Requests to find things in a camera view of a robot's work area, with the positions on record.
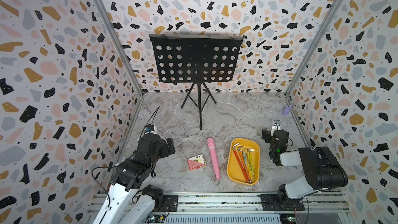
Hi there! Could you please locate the green hex key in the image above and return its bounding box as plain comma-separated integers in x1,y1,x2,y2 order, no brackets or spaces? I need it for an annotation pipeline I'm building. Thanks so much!
248,149,255,178

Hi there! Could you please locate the yellow hex key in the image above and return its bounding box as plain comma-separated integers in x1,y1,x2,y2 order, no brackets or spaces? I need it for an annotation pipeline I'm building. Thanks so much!
246,148,254,177

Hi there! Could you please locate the blue hex key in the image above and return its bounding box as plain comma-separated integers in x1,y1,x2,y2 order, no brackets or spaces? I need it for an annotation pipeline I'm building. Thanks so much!
242,150,249,177

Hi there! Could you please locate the orange hex key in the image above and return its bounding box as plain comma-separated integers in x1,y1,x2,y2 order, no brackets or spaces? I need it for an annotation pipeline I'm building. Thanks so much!
236,145,252,184

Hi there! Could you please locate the red hex key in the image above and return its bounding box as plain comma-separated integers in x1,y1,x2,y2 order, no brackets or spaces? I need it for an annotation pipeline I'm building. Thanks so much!
233,143,250,183

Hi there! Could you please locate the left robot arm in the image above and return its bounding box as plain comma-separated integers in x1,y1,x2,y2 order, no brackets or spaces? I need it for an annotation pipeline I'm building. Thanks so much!
94,132,175,224

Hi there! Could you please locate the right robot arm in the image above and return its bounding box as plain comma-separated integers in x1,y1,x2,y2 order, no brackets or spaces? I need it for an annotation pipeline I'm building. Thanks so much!
262,127,348,210

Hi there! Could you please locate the red playing card box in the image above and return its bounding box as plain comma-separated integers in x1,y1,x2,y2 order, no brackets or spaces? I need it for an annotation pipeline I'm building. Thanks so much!
187,154,206,171

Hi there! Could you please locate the yellow plastic storage tray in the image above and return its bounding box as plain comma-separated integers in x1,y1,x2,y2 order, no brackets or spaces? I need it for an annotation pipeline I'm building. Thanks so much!
227,138,261,186

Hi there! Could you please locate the small purple rabbit figurine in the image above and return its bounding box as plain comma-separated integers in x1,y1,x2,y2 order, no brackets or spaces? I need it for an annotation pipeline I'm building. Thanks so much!
282,105,292,116

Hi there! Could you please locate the black perforated music stand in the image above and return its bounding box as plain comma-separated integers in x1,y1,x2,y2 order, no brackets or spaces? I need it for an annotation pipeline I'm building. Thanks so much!
149,34,244,116

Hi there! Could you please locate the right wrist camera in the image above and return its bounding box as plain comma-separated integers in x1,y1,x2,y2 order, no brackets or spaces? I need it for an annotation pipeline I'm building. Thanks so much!
271,120,282,136

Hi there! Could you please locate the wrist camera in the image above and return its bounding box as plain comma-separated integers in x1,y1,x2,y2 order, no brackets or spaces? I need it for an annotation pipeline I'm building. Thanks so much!
271,120,282,136
144,124,158,134

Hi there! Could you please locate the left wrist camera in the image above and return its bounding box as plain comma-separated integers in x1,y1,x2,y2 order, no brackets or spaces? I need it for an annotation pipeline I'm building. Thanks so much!
144,124,158,134

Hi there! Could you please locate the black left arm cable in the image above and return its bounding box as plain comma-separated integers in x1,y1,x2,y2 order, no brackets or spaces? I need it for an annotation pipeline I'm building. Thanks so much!
91,105,161,206

